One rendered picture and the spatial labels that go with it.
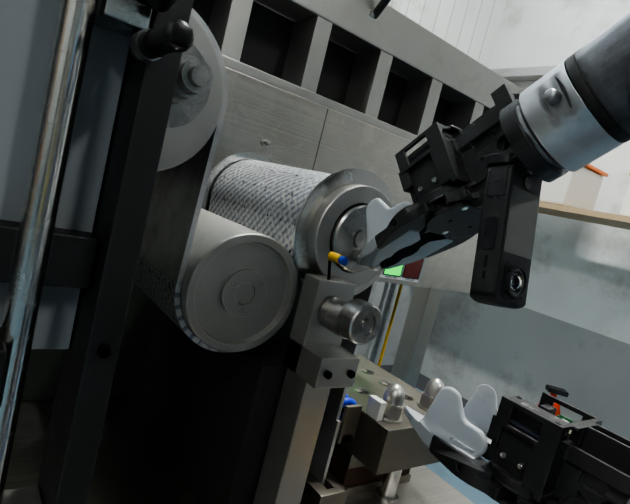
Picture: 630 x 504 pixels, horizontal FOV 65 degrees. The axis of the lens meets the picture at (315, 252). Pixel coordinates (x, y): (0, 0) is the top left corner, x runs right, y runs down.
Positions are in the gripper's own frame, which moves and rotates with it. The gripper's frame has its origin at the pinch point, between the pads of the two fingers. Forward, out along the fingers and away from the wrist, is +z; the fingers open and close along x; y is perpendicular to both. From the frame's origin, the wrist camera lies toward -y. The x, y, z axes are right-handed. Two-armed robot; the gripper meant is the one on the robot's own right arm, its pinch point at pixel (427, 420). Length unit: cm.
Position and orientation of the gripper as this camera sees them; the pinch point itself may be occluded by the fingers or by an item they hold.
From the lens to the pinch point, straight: 54.2
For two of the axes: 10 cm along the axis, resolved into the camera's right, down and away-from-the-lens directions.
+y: 2.4, -9.6, -1.1
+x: -7.8, -1.3, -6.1
